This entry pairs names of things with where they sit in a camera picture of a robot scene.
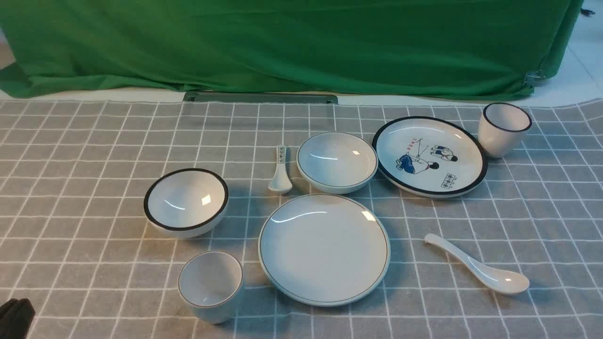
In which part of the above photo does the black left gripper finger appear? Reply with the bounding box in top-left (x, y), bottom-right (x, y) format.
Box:
top-left (0, 298), bottom-right (36, 339)

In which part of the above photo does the thin-rimmed white cup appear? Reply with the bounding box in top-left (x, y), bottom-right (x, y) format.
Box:
top-left (178, 250), bottom-right (244, 324)

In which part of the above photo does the thin-rimmed white bowl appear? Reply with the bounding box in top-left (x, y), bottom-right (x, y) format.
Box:
top-left (296, 131), bottom-right (378, 194)

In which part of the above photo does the black-rimmed white bowl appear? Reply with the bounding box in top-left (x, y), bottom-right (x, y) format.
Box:
top-left (143, 168), bottom-right (230, 239)

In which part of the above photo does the green backdrop cloth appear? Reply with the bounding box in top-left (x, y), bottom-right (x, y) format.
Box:
top-left (1, 0), bottom-right (582, 101)

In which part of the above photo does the small white printed spoon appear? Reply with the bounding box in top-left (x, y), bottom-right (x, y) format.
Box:
top-left (269, 145), bottom-right (293, 194)

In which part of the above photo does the plain white plate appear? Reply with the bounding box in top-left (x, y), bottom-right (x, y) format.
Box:
top-left (258, 194), bottom-right (391, 307)

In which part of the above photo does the black-rimmed illustrated plate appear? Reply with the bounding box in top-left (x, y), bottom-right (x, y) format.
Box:
top-left (371, 117), bottom-right (488, 198)

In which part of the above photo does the plain white ceramic spoon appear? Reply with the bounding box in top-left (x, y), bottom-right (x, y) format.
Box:
top-left (424, 234), bottom-right (530, 295)

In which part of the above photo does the black-rimmed white cup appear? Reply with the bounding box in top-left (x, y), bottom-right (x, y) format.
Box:
top-left (478, 103), bottom-right (532, 158)

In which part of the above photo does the metal clamp on backdrop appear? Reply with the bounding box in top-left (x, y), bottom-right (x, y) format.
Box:
top-left (523, 69), bottom-right (548, 88)

